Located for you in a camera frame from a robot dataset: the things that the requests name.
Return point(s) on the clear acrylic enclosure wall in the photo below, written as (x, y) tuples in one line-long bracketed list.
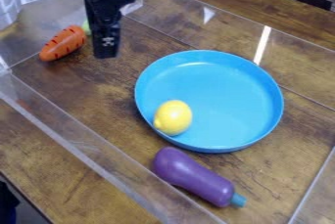
[(77, 148)]

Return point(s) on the orange toy carrot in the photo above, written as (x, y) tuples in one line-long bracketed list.
[(64, 43)]

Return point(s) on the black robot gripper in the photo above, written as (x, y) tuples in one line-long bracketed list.
[(105, 33)]

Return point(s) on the yellow toy lemon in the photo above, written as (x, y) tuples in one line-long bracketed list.
[(173, 117)]

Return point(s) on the purple toy eggplant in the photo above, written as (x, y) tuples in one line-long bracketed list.
[(174, 167)]

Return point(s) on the blue round tray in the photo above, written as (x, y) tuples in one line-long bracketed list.
[(235, 98)]

